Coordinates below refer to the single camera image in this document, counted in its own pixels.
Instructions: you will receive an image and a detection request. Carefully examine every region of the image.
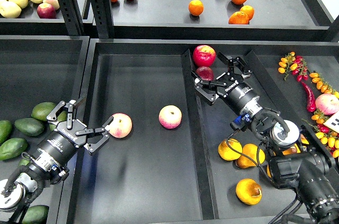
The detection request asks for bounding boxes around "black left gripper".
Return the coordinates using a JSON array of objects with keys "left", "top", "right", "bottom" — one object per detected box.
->
[{"left": 35, "top": 96, "right": 114, "bottom": 167}]

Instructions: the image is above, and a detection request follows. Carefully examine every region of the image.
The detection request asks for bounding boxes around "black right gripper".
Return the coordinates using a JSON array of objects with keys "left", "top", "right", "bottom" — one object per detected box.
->
[{"left": 191, "top": 52, "right": 261, "bottom": 115}]

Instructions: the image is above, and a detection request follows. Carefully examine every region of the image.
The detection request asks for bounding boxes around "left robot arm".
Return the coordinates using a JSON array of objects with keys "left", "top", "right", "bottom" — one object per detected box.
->
[{"left": 1, "top": 98, "right": 114, "bottom": 223}]

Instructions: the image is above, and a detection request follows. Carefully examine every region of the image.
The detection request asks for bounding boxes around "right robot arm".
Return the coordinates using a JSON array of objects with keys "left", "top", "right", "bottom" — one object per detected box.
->
[{"left": 191, "top": 53, "right": 338, "bottom": 223}]

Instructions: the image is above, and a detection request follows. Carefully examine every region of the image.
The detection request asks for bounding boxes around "dark green avocado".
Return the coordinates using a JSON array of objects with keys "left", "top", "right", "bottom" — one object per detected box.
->
[{"left": 14, "top": 118, "right": 44, "bottom": 137}]

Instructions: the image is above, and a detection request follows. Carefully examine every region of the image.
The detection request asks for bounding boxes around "yellow orange pear lying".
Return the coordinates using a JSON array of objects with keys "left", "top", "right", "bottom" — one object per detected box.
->
[{"left": 236, "top": 144, "right": 265, "bottom": 169}]

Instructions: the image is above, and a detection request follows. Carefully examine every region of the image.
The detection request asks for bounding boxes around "green avocado bottom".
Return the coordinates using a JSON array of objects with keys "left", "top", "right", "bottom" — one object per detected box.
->
[{"left": 22, "top": 205, "right": 49, "bottom": 224}]

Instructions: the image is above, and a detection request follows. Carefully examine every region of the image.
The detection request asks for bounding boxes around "yellow pear by divider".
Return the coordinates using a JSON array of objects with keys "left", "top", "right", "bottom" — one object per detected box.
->
[{"left": 300, "top": 134, "right": 309, "bottom": 145}]

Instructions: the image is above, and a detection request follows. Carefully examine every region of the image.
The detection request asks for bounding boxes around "bright red apple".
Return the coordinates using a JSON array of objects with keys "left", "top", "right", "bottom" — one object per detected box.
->
[{"left": 193, "top": 44, "right": 216, "bottom": 67}]

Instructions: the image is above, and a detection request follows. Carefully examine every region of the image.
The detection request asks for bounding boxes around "dark red apple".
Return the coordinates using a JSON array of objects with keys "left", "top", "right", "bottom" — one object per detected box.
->
[{"left": 195, "top": 66, "right": 214, "bottom": 80}]

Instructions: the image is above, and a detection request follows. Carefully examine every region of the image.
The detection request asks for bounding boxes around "pink apple left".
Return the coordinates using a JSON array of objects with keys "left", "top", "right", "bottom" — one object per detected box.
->
[{"left": 109, "top": 113, "right": 132, "bottom": 139}]

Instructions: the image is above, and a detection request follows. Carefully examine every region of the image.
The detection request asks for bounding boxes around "pink apple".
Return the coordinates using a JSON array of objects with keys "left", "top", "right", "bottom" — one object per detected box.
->
[
  {"left": 158, "top": 105, "right": 182, "bottom": 129},
  {"left": 109, "top": 113, "right": 132, "bottom": 139}
]

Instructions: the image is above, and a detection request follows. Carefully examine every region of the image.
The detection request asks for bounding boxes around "orange front right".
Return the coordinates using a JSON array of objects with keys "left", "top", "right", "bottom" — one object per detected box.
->
[{"left": 228, "top": 11, "right": 249, "bottom": 24}]

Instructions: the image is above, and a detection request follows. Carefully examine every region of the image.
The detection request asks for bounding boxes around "orange centre shelf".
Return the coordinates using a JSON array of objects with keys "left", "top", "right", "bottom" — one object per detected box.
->
[{"left": 188, "top": 0, "right": 204, "bottom": 16}]

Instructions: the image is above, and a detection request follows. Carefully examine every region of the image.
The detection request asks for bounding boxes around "black left tray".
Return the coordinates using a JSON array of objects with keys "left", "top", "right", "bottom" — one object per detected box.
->
[{"left": 1, "top": 35, "right": 89, "bottom": 223}]

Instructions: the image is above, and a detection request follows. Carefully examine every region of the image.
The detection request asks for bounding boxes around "black tray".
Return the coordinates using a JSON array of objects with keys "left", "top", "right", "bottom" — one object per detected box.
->
[
  {"left": 57, "top": 38, "right": 339, "bottom": 224},
  {"left": 1, "top": 35, "right": 89, "bottom": 223}
]

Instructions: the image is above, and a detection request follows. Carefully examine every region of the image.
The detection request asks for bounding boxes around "pink apple centre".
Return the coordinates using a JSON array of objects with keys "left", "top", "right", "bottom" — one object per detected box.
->
[{"left": 158, "top": 105, "right": 182, "bottom": 129}]

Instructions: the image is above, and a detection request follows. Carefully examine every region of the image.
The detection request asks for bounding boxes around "orange right small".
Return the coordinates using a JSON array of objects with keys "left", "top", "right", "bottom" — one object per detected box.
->
[{"left": 240, "top": 5, "right": 255, "bottom": 20}]

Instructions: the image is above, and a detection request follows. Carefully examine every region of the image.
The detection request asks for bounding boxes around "black upper right shelf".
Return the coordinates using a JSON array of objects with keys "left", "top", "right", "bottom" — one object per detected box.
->
[{"left": 111, "top": 0, "right": 338, "bottom": 41}]

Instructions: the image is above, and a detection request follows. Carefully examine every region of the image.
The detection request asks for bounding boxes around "black centre tray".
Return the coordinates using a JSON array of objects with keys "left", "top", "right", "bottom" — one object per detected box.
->
[{"left": 57, "top": 38, "right": 339, "bottom": 224}]

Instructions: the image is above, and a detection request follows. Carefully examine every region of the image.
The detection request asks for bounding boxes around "cherry tomato bunch upper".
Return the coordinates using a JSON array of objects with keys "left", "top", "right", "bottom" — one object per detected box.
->
[{"left": 278, "top": 51, "right": 309, "bottom": 82}]

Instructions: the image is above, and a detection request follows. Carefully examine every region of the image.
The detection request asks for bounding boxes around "red apple on shelf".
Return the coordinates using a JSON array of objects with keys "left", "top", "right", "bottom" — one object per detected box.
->
[{"left": 37, "top": 3, "right": 56, "bottom": 19}]

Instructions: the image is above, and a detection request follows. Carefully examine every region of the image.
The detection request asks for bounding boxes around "red chili pepper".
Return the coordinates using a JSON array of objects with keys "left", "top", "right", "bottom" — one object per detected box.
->
[{"left": 301, "top": 82, "right": 316, "bottom": 112}]

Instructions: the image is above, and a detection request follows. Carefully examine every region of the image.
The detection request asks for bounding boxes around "orange cherry tomato vine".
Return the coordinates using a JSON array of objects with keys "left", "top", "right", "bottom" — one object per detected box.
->
[{"left": 309, "top": 72, "right": 338, "bottom": 98}]

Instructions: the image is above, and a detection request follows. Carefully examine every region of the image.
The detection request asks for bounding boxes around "pink apple right tray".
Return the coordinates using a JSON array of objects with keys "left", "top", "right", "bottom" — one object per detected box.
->
[{"left": 315, "top": 94, "right": 338, "bottom": 115}]

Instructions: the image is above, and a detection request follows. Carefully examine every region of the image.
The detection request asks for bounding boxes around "black tray divider centre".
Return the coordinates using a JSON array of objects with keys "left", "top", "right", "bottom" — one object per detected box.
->
[{"left": 181, "top": 49, "right": 218, "bottom": 220}]

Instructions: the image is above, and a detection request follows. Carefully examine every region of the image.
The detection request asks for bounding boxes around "black perforated post right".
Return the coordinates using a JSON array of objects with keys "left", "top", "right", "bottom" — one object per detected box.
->
[{"left": 90, "top": 0, "right": 114, "bottom": 39}]

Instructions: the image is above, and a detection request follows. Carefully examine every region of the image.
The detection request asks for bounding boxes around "black perforated post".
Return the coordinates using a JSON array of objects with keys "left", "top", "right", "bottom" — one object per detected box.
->
[
  {"left": 90, "top": 0, "right": 114, "bottom": 39},
  {"left": 58, "top": 0, "right": 84, "bottom": 36}
]

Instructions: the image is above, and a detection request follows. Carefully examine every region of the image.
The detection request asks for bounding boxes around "black perforated post left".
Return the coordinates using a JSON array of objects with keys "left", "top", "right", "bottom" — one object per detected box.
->
[{"left": 58, "top": 0, "right": 84, "bottom": 36}]

